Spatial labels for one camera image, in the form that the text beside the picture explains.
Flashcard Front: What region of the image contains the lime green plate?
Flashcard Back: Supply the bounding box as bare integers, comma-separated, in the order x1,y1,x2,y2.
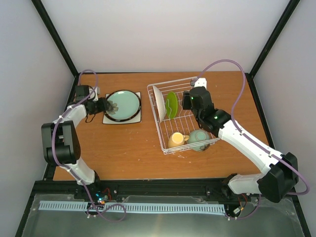
165,92,178,119

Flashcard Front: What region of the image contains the floral patterned bowl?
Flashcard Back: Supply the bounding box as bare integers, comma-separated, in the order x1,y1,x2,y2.
153,85,166,122

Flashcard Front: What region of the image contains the white wire dish rack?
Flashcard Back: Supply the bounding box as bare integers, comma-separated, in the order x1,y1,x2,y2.
147,77,219,155

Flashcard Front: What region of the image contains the green celadon bowl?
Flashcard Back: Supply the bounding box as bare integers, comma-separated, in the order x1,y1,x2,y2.
187,129,210,152

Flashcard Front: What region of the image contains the yellow mug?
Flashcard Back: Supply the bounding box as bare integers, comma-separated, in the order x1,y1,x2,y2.
168,132,190,149

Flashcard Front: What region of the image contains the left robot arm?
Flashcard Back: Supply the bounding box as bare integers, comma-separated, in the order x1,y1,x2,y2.
41,85,110,199

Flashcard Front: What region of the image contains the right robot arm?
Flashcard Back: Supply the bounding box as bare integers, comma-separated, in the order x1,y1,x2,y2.
182,86,299,203

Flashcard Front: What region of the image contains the white square plate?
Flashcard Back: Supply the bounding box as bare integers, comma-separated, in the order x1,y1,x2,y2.
103,90,141,125

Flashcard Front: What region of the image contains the black rimmed plate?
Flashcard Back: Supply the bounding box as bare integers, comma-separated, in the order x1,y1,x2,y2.
103,89,142,122

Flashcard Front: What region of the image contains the metal sheet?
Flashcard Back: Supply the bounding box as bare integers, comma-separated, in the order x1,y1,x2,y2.
20,195,310,237

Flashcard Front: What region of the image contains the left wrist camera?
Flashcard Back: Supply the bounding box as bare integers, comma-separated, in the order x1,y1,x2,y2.
89,86,100,101

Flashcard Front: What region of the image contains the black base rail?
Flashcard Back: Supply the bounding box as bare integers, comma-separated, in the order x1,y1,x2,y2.
32,179,297,205

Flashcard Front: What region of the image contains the light blue cable duct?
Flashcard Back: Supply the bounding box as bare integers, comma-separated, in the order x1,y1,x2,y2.
38,200,225,215

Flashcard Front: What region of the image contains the black frame post left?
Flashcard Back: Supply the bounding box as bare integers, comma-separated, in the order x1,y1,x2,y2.
31,0,79,77

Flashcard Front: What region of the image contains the black frame post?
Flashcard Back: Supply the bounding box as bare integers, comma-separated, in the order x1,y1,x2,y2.
249,0,301,78
31,0,79,77

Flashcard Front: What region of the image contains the black frame post right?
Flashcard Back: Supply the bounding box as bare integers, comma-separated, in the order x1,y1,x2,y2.
249,0,301,78

